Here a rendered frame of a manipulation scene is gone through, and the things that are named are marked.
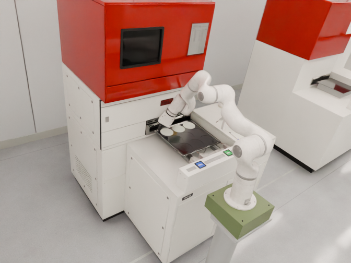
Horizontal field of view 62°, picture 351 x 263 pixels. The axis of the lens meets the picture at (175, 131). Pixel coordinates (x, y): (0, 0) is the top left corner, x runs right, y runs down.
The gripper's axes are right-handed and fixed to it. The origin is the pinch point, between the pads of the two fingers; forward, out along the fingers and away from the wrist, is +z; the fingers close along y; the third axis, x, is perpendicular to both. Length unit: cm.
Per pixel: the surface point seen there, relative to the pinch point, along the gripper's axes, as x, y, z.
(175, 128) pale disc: 7.2, 12.2, -2.6
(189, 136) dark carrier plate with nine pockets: -2.6, 22.1, -7.1
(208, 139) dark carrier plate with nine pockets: -2.0, 35.2, -13.2
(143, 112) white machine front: -1.9, -16.9, -5.7
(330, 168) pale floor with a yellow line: 103, 235, -7
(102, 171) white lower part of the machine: -23, -22, 43
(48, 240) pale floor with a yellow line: -43, -31, 117
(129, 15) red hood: -18, -56, -64
